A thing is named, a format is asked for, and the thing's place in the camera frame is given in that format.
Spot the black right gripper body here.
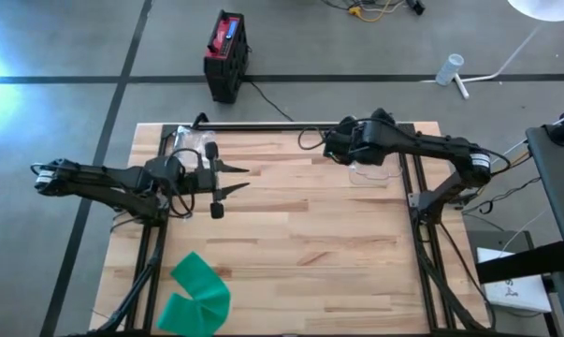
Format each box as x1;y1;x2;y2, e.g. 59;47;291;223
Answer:
323;115;372;166

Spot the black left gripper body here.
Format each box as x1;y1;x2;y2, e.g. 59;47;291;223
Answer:
182;141;225;221

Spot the green elastic bandage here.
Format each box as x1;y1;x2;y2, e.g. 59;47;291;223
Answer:
156;251;232;337

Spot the clear plastic zip bag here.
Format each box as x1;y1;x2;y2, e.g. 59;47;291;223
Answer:
348;156;403;187

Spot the red black battery crate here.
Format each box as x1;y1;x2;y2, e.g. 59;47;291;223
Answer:
202;8;252;106

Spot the clear plastic bottle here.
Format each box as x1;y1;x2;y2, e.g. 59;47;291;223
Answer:
434;52;466;87

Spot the grey box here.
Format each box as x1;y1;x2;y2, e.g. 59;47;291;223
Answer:
466;228;535;254

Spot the white box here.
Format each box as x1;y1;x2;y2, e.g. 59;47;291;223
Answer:
476;246;553;314

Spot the white floor lamp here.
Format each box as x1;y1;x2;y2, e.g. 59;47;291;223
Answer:
421;0;564;101

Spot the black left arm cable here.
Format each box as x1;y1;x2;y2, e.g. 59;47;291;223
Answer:
167;147;206;220

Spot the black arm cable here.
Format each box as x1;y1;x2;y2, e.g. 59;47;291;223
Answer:
167;147;206;220
297;125;332;152

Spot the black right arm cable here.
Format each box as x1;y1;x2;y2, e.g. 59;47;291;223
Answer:
297;125;332;152

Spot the black table frame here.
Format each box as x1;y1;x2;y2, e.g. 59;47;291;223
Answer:
87;120;496;337

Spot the black floor cable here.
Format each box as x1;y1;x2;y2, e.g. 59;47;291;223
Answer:
243;77;296;124

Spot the yellow cable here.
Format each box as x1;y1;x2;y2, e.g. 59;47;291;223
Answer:
348;3;395;23

